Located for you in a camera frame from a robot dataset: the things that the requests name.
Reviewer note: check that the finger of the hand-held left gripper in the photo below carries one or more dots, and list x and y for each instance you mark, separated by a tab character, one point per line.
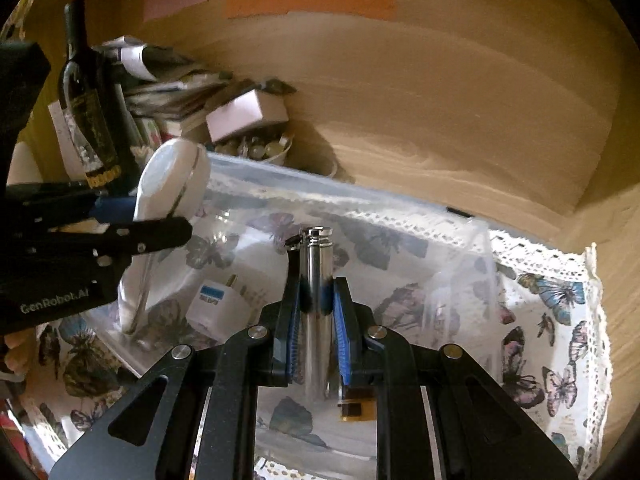
150	232
114	208

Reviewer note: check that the pile of papers and magazines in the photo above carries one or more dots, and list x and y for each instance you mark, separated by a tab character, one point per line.
165	90

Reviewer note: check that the white bowl of small jars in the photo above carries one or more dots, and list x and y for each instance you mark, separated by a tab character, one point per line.
260	149

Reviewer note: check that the dark wine bottle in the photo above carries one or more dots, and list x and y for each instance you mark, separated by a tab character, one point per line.
92	125

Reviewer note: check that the clear plastic storage box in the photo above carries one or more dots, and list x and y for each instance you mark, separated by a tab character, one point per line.
400	280

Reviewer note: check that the butterfly printed tablecloth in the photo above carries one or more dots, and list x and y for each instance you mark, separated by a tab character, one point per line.
545	330

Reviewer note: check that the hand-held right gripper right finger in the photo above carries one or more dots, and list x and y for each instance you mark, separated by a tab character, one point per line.
343	332

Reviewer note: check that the person's left hand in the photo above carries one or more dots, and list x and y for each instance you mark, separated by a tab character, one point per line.
19	355

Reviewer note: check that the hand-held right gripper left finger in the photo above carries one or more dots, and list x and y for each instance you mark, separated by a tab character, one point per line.
295	332

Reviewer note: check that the silver metal cylinder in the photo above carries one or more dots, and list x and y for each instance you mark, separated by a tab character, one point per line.
316	305

